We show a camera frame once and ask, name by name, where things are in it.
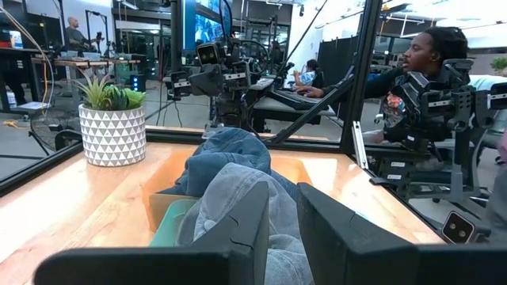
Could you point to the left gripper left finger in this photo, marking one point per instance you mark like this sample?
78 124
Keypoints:
237 253

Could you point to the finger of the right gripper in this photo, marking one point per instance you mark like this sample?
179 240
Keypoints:
214 79
197 81

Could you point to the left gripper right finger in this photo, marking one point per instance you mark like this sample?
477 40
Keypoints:
356 253

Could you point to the grey ribbed fabric hat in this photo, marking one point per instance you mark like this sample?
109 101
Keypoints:
233 186

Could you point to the dark blue denim hat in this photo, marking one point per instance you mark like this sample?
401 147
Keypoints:
233 150

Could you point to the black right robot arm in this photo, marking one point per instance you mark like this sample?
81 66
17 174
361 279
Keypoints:
229 107

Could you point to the large blue display screen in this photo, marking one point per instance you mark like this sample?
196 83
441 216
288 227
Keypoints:
206 27

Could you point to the black keyboard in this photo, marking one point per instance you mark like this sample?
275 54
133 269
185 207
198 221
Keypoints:
291 99

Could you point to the teal translucent plastic bin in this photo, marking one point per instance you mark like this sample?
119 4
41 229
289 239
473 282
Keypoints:
174 221

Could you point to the person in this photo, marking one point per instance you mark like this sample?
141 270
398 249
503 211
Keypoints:
435 47
75 33
311 73

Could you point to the succulent in patterned white pot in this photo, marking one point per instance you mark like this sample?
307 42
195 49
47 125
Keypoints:
113 134

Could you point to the black room divider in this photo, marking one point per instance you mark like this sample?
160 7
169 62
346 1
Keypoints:
336 59

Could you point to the white metal strip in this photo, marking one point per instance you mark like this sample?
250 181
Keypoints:
358 144

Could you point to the wooden workbench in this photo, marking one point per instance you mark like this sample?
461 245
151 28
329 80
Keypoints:
87 62

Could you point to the black floor fan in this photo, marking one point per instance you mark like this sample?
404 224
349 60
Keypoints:
43 128

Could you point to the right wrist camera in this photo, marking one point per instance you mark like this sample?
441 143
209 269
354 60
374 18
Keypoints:
208 53

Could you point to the silver table-level camera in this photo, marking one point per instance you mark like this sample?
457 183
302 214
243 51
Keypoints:
458 227

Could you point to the black aluminium table frame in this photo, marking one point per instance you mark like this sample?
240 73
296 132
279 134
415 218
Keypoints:
358 79

